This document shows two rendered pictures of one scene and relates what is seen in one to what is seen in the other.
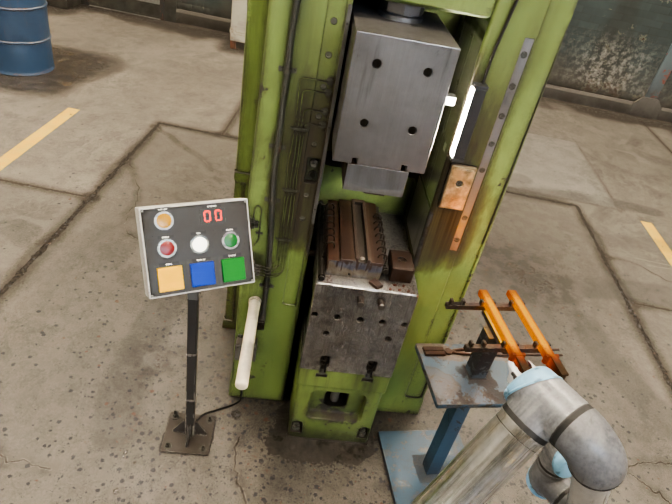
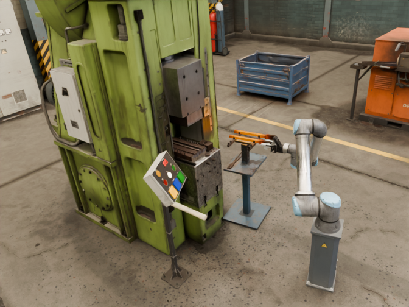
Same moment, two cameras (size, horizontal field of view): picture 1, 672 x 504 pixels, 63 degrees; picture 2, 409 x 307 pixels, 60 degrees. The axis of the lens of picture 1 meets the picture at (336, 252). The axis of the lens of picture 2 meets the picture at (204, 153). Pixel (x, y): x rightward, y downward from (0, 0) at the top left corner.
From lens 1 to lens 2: 1.80 m
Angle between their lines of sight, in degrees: 36
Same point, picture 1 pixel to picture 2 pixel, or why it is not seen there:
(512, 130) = (210, 78)
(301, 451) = (212, 243)
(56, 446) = not seen: outside the picture
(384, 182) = (197, 116)
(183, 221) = (161, 170)
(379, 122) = (190, 95)
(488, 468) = (307, 149)
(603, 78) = not seen: hidden behind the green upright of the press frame
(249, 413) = (182, 252)
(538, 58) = (208, 52)
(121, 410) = (144, 295)
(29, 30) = not seen: outside the picture
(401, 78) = (191, 77)
